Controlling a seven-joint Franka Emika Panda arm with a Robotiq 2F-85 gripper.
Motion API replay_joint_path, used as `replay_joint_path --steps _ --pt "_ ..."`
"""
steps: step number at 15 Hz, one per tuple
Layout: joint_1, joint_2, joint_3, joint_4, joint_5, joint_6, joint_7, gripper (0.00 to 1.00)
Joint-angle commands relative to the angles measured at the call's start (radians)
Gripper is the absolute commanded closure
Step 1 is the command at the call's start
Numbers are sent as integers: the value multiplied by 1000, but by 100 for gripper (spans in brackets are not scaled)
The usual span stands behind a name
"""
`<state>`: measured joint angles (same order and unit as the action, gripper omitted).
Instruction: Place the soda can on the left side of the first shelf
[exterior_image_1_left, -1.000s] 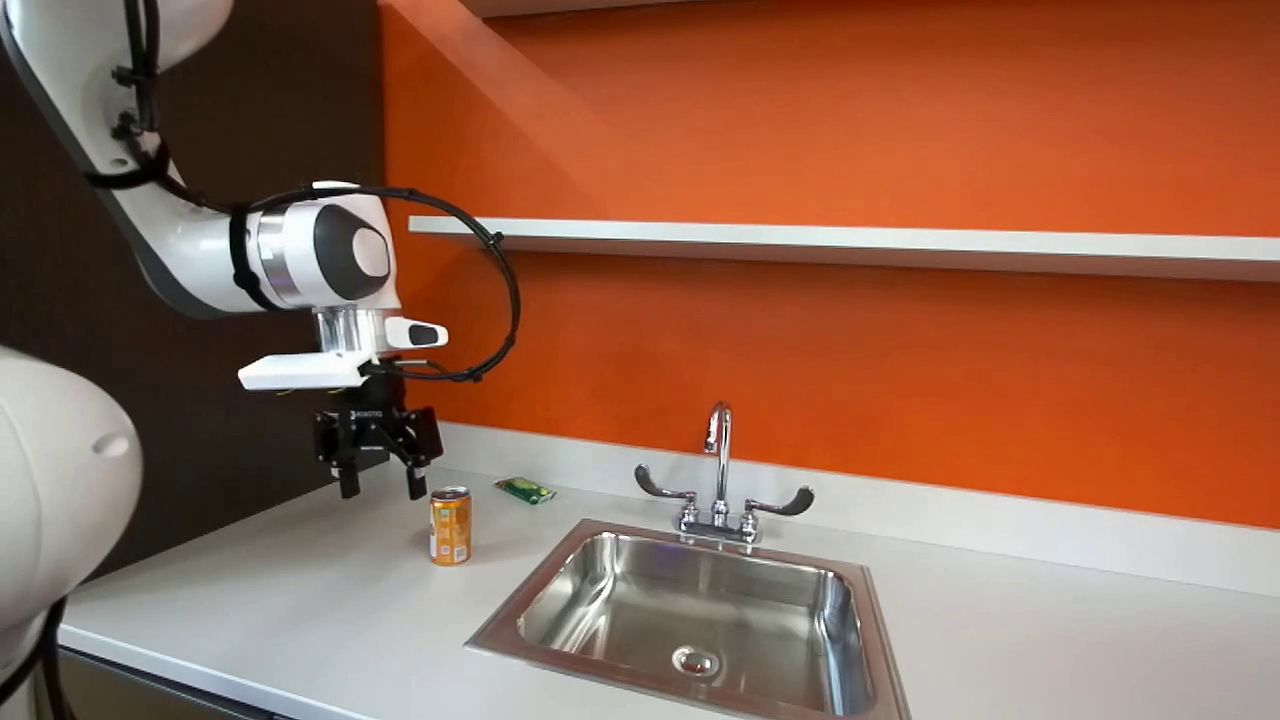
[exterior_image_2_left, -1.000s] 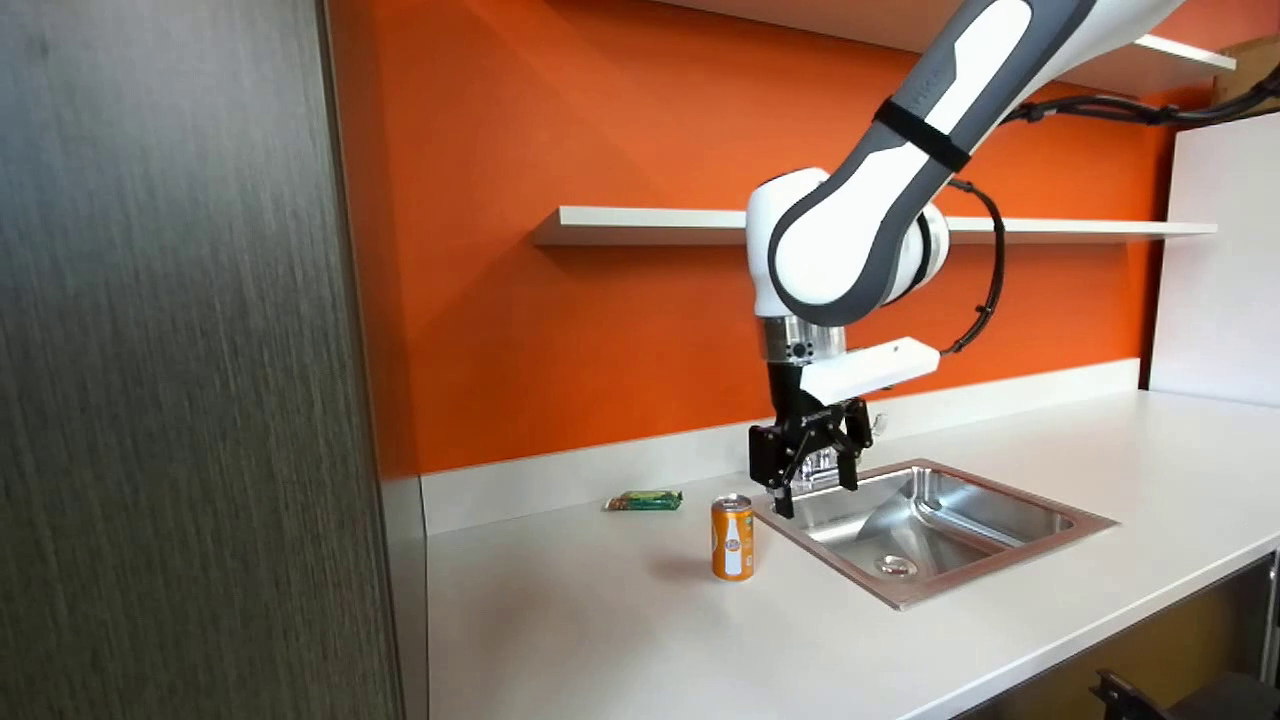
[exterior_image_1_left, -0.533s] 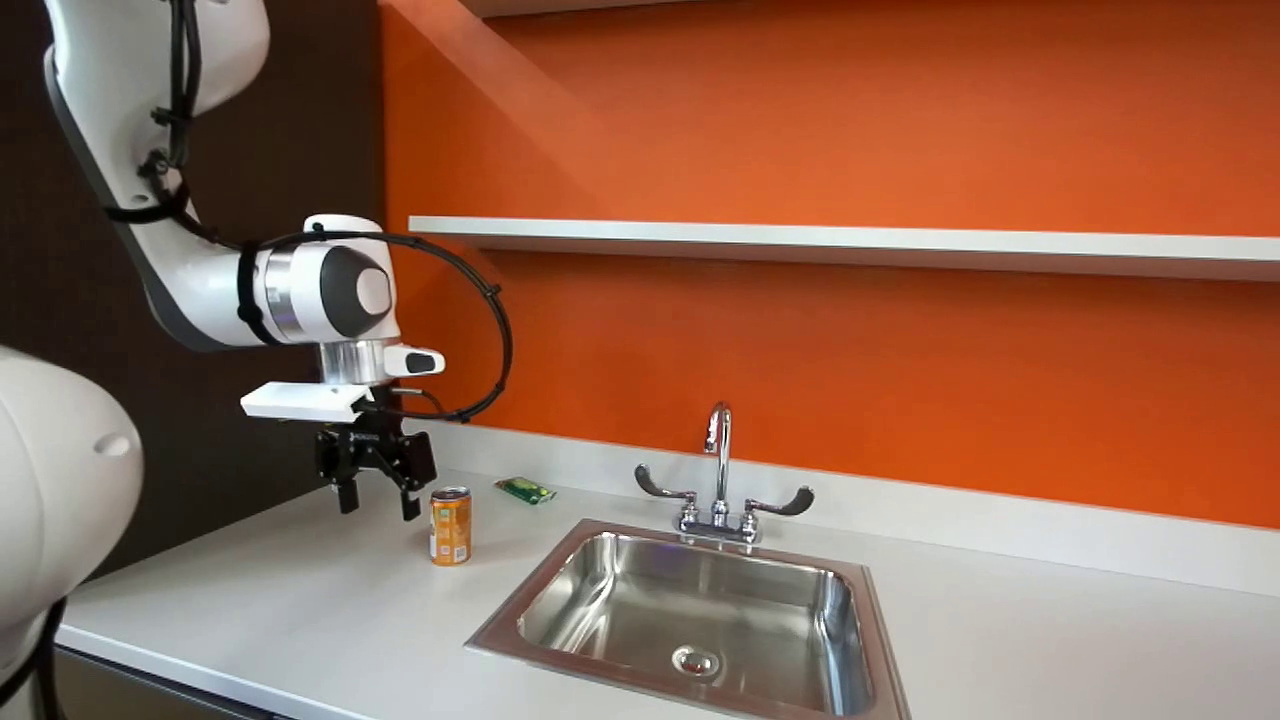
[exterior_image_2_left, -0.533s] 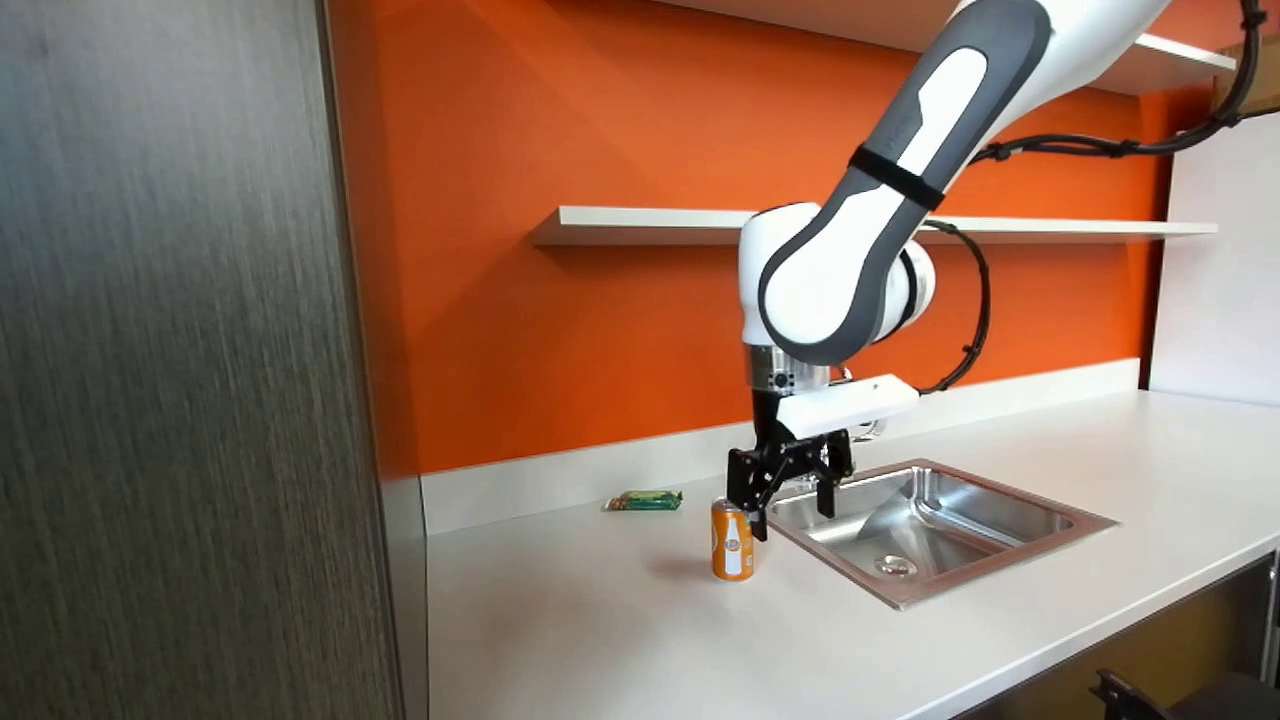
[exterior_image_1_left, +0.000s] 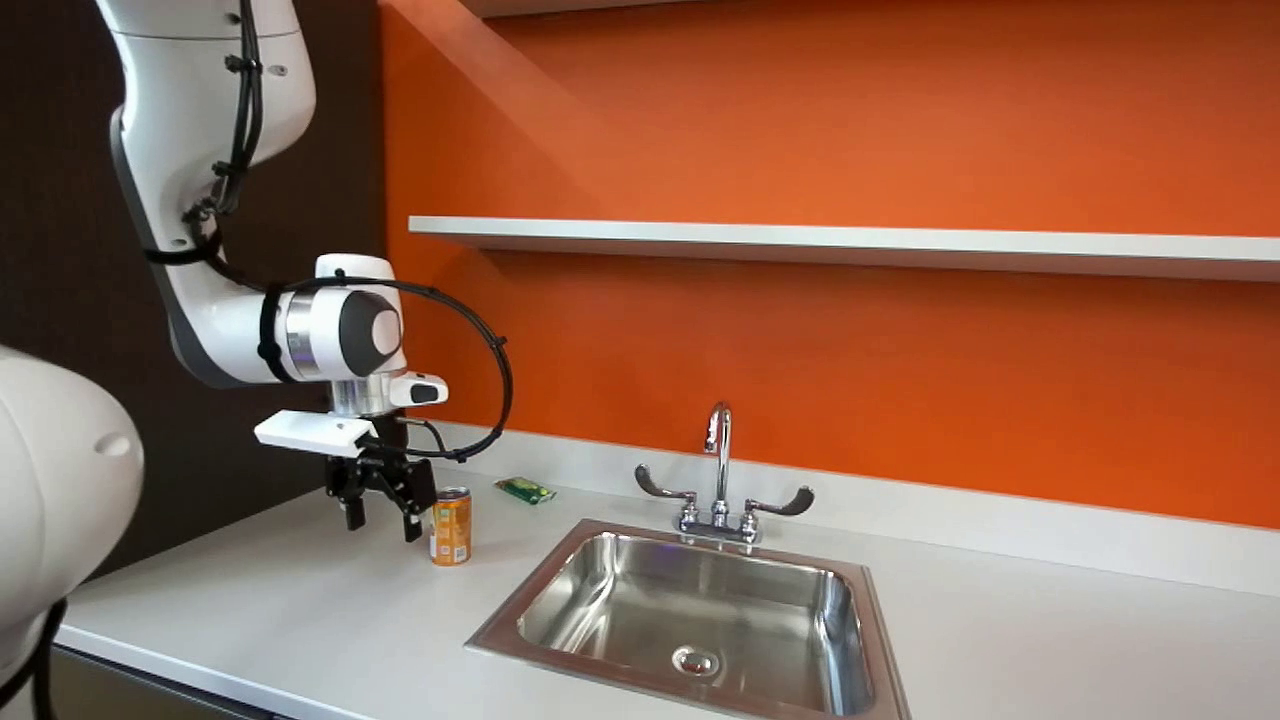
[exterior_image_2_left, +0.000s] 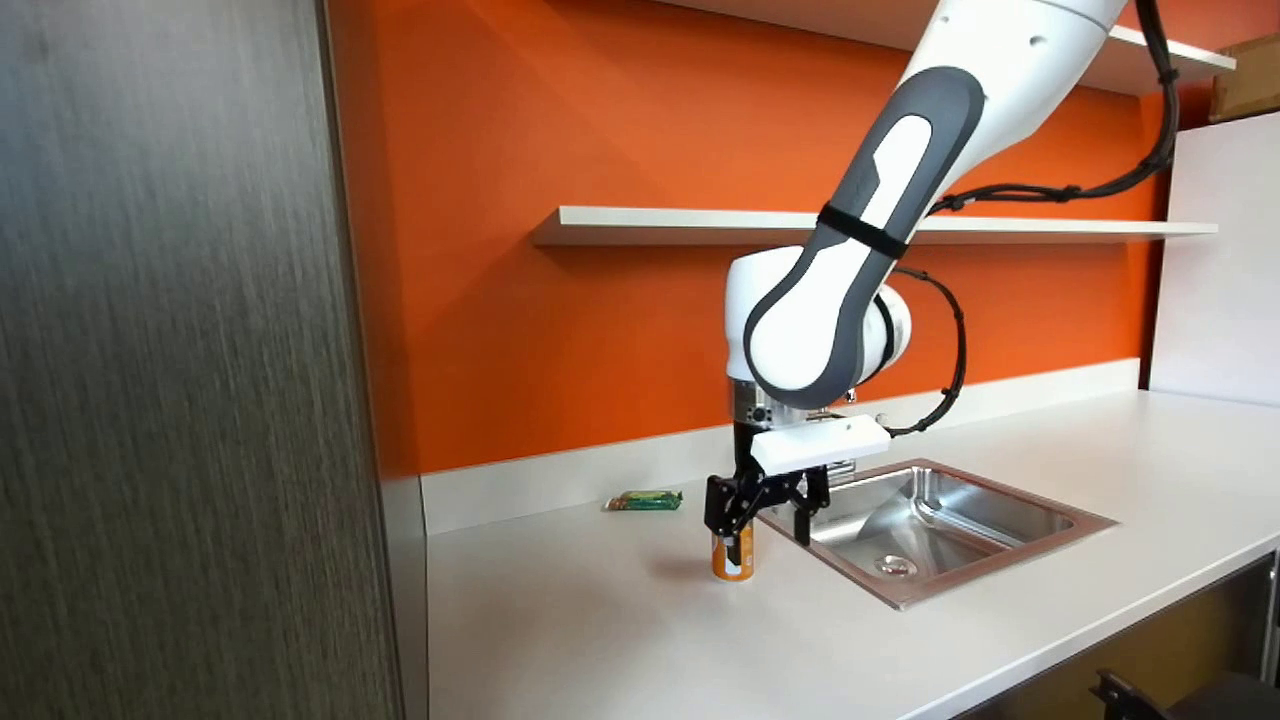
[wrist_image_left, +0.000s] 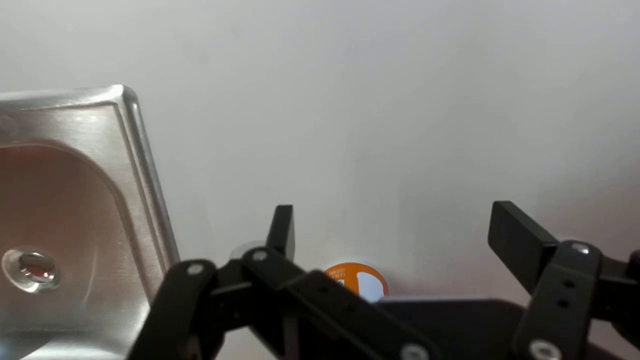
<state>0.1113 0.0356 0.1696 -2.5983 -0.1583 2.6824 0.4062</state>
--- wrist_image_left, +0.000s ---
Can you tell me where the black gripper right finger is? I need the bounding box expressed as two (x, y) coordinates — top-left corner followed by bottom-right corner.
(485, 198), (640, 360)

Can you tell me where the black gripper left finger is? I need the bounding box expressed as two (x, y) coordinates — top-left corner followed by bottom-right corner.
(126, 202), (443, 360)

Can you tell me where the orange soda can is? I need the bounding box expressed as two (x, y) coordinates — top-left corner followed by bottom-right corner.
(324, 259), (389, 306)

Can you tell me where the stainless steel sink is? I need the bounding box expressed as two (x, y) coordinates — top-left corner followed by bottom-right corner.
(0, 82), (182, 360)

